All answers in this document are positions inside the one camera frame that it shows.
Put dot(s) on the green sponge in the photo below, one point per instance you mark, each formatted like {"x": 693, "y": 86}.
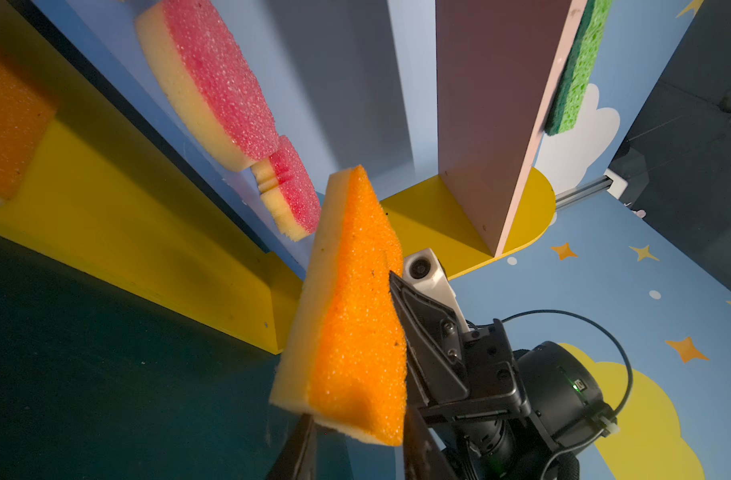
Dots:
{"x": 578, "y": 69}

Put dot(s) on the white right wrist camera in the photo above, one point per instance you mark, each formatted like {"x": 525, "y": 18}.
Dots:
{"x": 424, "y": 272}

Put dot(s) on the pink smiley sponge front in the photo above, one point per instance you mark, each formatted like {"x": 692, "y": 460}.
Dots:
{"x": 207, "y": 81}

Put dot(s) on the pink smiley sponge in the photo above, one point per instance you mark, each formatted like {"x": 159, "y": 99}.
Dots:
{"x": 207, "y": 81}
{"x": 287, "y": 192}

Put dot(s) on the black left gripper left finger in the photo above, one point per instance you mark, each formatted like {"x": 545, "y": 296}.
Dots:
{"x": 297, "y": 460}

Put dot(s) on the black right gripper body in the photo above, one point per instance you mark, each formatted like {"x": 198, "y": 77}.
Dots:
{"x": 529, "y": 413}

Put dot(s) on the yellow shelf with coloured boards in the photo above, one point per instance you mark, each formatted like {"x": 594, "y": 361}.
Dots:
{"x": 99, "y": 197}

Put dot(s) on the orange sponge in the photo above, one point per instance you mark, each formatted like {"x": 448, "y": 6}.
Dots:
{"x": 345, "y": 359}
{"x": 26, "y": 110}

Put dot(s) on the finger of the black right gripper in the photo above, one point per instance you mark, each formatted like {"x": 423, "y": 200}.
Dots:
{"x": 437, "y": 372}

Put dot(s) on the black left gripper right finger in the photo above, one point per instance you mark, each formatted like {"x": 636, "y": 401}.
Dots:
{"x": 422, "y": 458}

